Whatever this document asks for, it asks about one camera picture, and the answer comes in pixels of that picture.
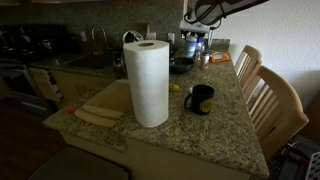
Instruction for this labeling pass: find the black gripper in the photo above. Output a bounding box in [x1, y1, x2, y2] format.
[179, 19, 211, 46]

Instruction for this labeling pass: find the blue pump bottle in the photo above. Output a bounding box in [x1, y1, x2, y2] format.
[183, 33, 199, 58]

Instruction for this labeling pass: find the dark blue bowl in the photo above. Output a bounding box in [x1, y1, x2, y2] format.
[169, 56, 196, 75]

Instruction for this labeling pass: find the orange flat package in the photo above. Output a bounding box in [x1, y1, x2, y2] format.
[209, 51, 232, 64]

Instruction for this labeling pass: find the small yellow object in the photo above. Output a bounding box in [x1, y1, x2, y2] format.
[168, 83, 181, 93]

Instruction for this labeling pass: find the silver metal pot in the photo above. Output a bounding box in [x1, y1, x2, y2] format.
[121, 29, 145, 44]

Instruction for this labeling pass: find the black mug yellow logo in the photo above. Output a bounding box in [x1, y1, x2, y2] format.
[183, 83, 216, 116]

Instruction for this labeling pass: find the white paper towel roll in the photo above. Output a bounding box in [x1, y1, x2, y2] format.
[122, 39, 171, 128]

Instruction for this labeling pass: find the curved metal faucet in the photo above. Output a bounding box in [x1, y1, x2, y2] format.
[90, 23, 110, 54]

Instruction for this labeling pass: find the large wooden cutting board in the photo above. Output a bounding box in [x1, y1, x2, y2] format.
[82, 78, 133, 120]

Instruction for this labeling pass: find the large light wooden chair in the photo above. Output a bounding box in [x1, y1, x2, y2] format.
[248, 65, 310, 161]

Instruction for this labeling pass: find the small wooden cutting board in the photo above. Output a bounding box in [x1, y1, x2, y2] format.
[73, 107, 118, 129]

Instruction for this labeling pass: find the beige striped dish towel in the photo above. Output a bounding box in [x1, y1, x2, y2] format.
[28, 67, 63, 103]

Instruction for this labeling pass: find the grey bag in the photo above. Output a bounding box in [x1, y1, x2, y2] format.
[271, 135, 320, 180]

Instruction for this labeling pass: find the black stove top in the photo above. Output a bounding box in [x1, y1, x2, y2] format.
[0, 24, 81, 65]

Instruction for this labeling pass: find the dark padded stool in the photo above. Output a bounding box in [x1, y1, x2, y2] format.
[27, 144, 131, 180]

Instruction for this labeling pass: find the white grid panel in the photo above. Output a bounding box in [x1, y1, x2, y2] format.
[304, 151, 320, 180]

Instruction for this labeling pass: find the oven front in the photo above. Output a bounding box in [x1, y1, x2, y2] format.
[0, 63, 58, 117]

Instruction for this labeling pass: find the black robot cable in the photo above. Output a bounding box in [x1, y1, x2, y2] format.
[183, 0, 228, 31]

